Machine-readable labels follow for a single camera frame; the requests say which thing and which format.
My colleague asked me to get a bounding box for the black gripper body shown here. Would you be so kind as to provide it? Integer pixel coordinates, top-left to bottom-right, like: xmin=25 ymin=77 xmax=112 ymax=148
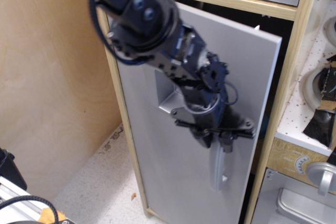
xmin=171 ymin=98 xmax=256 ymax=139

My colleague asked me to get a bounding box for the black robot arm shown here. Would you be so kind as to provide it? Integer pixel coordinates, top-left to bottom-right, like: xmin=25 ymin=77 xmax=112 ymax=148
xmin=89 ymin=0 xmax=255 ymax=152

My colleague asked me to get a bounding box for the black braided cable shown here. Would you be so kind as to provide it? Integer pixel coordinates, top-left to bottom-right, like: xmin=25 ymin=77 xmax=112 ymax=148
xmin=0 ymin=195 xmax=58 ymax=224

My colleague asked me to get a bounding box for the grey oven door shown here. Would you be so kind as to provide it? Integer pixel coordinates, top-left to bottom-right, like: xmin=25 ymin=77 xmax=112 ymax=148
xmin=251 ymin=168 xmax=335 ymax=224

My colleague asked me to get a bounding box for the wooden fridge cabinet frame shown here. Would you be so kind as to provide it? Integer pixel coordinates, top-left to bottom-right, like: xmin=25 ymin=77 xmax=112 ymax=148
xmin=96 ymin=0 xmax=323 ymax=224

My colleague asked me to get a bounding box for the silver fridge door handle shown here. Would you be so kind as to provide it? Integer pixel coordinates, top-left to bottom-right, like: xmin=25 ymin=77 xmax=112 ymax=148
xmin=209 ymin=141 xmax=232 ymax=191

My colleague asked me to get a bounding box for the grey fridge door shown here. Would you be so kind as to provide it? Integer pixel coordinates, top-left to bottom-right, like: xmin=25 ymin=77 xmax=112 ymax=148
xmin=118 ymin=4 xmax=281 ymax=223

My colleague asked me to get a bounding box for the teal toy bowl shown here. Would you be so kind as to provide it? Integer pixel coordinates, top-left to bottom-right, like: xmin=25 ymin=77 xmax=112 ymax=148
xmin=259 ymin=113 xmax=269 ymax=139

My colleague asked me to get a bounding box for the white speckled stove top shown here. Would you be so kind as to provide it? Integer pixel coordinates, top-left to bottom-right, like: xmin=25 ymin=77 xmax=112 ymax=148
xmin=275 ymin=0 xmax=335 ymax=156

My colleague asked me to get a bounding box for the silver oven knob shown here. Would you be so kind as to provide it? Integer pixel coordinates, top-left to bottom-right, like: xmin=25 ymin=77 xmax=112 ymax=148
xmin=306 ymin=162 xmax=335 ymax=197

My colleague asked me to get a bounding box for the silver ice dispenser panel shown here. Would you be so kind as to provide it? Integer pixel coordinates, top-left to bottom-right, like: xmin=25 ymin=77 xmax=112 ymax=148
xmin=154 ymin=70 xmax=185 ymax=114

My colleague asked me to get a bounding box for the torn black burner piece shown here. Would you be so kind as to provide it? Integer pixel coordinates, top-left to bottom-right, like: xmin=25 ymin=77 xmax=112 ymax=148
xmin=302 ymin=56 xmax=335 ymax=148

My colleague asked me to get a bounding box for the orange tape piece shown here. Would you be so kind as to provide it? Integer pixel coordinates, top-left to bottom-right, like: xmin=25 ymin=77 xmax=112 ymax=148
xmin=38 ymin=208 xmax=67 ymax=223

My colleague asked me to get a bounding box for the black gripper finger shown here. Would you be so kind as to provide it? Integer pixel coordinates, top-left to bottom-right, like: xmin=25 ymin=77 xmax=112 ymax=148
xmin=219 ymin=132 xmax=236 ymax=153
xmin=190 ymin=127 xmax=212 ymax=148

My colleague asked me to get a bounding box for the aluminium rail base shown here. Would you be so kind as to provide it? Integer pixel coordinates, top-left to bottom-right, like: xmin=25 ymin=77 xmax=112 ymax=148
xmin=0 ymin=175 xmax=71 ymax=224

